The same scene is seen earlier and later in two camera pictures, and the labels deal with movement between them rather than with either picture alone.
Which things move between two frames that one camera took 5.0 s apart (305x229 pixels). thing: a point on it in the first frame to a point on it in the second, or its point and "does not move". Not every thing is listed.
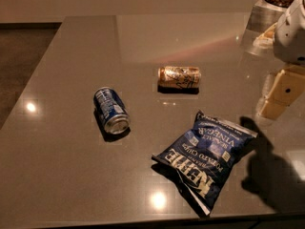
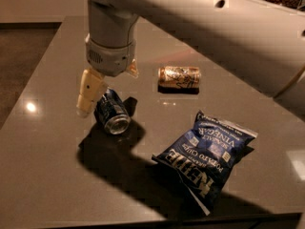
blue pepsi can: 111,110 does not move
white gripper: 291,37 to 111,58
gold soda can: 178,79 does not move
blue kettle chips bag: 202,158 does not move
